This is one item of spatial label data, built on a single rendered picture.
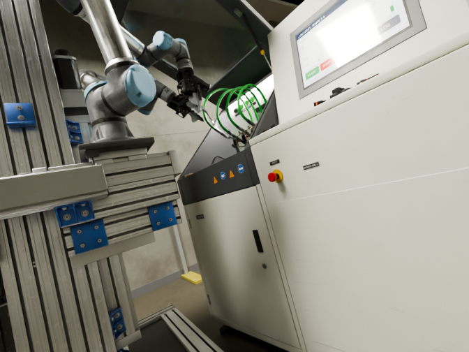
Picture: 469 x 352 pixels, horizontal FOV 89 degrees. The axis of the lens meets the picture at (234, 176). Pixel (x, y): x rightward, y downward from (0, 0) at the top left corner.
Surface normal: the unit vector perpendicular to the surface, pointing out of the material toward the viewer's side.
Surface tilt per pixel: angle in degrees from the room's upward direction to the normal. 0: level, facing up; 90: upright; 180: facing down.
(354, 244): 90
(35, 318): 90
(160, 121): 90
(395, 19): 76
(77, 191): 90
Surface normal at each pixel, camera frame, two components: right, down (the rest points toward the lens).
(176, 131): 0.50, -0.20
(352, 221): -0.74, 0.15
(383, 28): -0.78, -0.08
